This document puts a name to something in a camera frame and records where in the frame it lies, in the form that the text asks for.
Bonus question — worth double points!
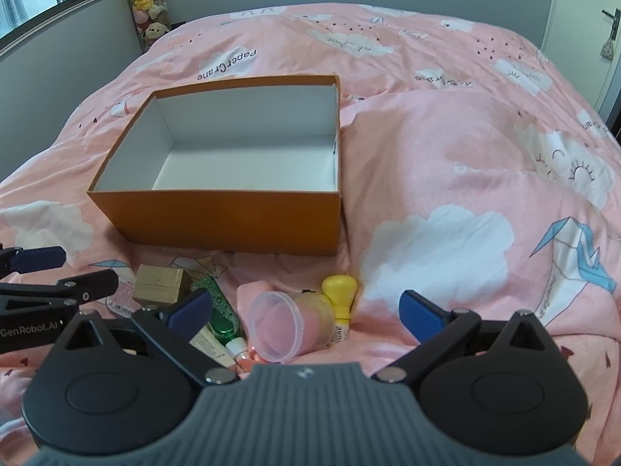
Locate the white door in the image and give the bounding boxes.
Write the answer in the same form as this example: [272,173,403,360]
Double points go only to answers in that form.
[553,0,621,122]

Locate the green transparent bottle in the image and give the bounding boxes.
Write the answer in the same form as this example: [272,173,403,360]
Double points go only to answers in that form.
[191,276,249,357]

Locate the orange cardboard box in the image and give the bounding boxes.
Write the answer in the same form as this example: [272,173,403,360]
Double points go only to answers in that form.
[87,74,344,257]

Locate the clear cup with pink contents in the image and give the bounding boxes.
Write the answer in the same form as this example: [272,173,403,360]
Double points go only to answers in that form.
[247,291,337,365]

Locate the yellow bulb-shaped bottle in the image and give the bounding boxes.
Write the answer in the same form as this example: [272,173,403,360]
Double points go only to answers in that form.
[321,276,359,343]

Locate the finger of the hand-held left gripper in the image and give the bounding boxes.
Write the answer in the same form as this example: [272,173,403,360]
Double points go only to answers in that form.
[0,269,120,315]
[0,246,68,276]

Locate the cream squeeze tube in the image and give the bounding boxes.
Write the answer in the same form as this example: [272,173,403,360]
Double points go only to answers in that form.
[189,325,238,370]

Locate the white card with red print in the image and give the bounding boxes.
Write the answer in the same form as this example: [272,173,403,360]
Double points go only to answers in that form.
[108,279,137,314]

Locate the brown wooden block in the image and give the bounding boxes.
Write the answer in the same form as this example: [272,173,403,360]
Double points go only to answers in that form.
[132,264,194,308]

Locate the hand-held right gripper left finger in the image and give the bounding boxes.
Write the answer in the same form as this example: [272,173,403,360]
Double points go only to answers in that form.
[54,289,241,385]

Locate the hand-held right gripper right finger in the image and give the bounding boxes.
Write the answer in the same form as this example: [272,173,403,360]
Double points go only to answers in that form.
[373,290,557,387]

